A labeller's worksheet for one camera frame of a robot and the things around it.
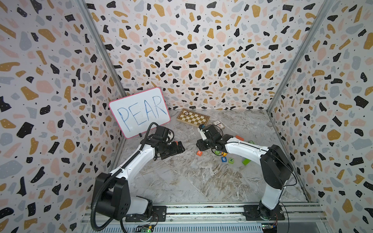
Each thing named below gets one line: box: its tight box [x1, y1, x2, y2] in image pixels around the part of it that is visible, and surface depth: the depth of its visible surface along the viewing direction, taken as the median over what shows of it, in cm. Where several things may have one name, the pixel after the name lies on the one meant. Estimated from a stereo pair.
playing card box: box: [212, 119, 226, 130], surface depth 115 cm
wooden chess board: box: [176, 108, 211, 128], surface depth 116 cm
